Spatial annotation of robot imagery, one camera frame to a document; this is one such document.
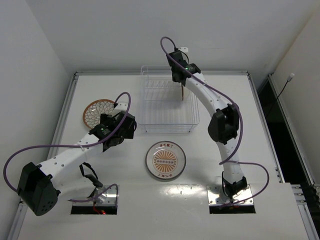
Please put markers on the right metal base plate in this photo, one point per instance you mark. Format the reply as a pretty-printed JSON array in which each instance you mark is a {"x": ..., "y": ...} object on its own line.
[{"x": 216, "y": 196}]

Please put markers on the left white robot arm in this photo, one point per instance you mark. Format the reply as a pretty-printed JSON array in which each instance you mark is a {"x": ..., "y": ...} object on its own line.
[{"x": 39, "y": 186}]

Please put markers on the metal base plate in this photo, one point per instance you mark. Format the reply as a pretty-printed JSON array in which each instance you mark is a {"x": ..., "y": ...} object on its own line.
[
  {"x": 106, "y": 195},
  {"x": 216, "y": 196}
]

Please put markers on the brown floral plate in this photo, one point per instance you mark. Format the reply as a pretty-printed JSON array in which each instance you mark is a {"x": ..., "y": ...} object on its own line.
[
  {"x": 92, "y": 113},
  {"x": 185, "y": 93}
]

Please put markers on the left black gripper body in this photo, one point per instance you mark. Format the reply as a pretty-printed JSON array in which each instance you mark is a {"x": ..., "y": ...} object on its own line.
[{"x": 113, "y": 143}]

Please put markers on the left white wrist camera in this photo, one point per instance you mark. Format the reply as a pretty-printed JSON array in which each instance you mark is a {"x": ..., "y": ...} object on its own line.
[{"x": 119, "y": 107}]

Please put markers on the black wall cable white plug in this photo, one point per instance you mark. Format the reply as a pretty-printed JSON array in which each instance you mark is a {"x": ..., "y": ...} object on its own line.
[{"x": 289, "y": 78}]

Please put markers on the grey rimmed sunburst plate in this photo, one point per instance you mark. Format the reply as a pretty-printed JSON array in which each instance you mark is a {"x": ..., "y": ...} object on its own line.
[{"x": 165, "y": 160}]

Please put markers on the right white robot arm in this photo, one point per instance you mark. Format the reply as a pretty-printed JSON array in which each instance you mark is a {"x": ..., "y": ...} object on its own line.
[{"x": 223, "y": 127}]

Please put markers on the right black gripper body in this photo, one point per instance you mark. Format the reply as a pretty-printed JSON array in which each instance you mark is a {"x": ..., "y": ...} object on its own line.
[{"x": 180, "y": 81}]

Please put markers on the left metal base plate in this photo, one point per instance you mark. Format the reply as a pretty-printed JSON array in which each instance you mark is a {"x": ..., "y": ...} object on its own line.
[{"x": 106, "y": 195}]

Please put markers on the white wire dish rack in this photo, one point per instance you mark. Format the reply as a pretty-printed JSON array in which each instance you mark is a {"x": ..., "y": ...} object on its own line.
[{"x": 161, "y": 109}]

